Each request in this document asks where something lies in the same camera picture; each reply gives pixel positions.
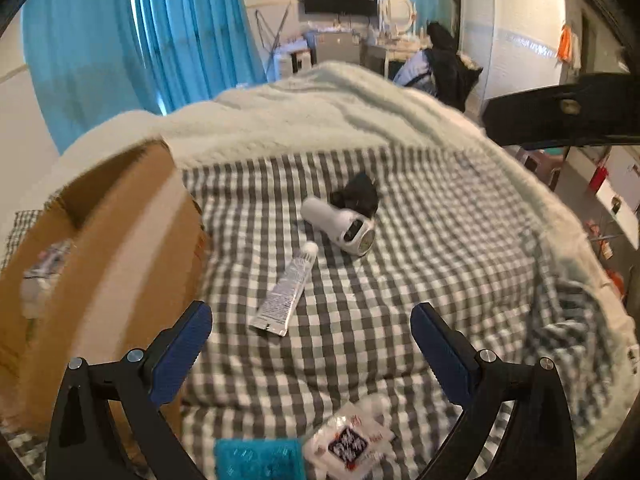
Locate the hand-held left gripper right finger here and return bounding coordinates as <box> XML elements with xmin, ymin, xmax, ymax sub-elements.
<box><xmin>410</xmin><ymin>302</ymin><xmax>578</xmax><ymax>480</ymax></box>

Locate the teal plastic packet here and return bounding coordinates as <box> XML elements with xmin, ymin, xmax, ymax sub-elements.
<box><xmin>214</xmin><ymin>437</ymin><xmax>307</xmax><ymax>480</ymax></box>

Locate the brown cardboard box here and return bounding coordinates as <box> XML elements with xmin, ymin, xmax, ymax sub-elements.
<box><xmin>0</xmin><ymin>140</ymin><xmax>211</xmax><ymax>461</ymax></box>

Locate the white oval mirror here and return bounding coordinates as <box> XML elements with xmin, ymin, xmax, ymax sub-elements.
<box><xmin>377</xmin><ymin>0</ymin><xmax>418</xmax><ymax>36</ymax></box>

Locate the black crumpled item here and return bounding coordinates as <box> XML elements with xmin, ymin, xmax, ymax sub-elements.
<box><xmin>329</xmin><ymin>172</ymin><xmax>381</xmax><ymax>218</ymax></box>

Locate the plastic stool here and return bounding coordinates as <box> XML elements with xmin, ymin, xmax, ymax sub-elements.
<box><xmin>520</xmin><ymin>147</ymin><xmax>566</xmax><ymax>186</ymax></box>

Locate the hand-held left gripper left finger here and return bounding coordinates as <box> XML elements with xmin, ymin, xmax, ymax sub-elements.
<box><xmin>46</xmin><ymin>300</ymin><xmax>213</xmax><ymax>480</ymax></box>

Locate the clear packet with red label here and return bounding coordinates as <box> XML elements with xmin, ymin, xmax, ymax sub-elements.
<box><xmin>302</xmin><ymin>394</ymin><xmax>397</xmax><ymax>472</ymax></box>

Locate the white plastic packet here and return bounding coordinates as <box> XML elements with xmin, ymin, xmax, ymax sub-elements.
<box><xmin>20</xmin><ymin>240</ymin><xmax>76</xmax><ymax>318</ymax></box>

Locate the white side table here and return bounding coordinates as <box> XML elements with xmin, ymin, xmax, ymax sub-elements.
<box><xmin>595</xmin><ymin>150</ymin><xmax>640</xmax><ymax>251</ymax></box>

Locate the white handheld device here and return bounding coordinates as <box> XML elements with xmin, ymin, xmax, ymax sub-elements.
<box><xmin>300</xmin><ymin>196</ymin><xmax>377</xmax><ymax>256</ymax></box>

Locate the grey gingham bed sheet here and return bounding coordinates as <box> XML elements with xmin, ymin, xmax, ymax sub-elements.
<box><xmin>0</xmin><ymin>146</ymin><xmax>626</xmax><ymax>480</ymax></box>

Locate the metal drying rack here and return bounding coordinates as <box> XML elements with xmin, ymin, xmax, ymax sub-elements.
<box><xmin>255</xmin><ymin>2</ymin><xmax>291</xmax><ymax>81</ymax></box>

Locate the dark jacket on chair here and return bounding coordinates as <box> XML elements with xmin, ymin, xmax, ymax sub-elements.
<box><xmin>392</xmin><ymin>21</ymin><xmax>483</xmax><ymax>111</ymax></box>

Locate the grey cabinet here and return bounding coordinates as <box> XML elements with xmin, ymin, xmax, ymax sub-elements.
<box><xmin>305</xmin><ymin>30</ymin><xmax>363</xmax><ymax>66</ymax></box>

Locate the pale fluffy blanket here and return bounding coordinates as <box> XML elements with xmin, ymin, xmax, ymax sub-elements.
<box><xmin>60</xmin><ymin>60</ymin><xmax>640</xmax><ymax>461</ymax></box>

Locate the red canister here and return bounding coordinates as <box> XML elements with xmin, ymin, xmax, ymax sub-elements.
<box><xmin>590</xmin><ymin>157</ymin><xmax>611</xmax><ymax>193</ymax></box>

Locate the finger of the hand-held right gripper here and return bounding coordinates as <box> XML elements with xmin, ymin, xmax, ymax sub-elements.
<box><xmin>482</xmin><ymin>72</ymin><xmax>640</xmax><ymax>150</ymax></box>

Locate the white louvered wardrobe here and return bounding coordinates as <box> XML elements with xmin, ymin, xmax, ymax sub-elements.
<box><xmin>450</xmin><ymin>0</ymin><xmax>586</xmax><ymax>106</ymax></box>

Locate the white ointment tube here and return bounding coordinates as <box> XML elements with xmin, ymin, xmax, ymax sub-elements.
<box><xmin>250</xmin><ymin>241</ymin><xmax>319</xmax><ymax>337</ymax></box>

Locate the white dressing table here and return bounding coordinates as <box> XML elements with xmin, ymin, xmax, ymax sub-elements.
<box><xmin>362</xmin><ymin>35</ymin><xmax>431</xmax><ymax>78</ymax></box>

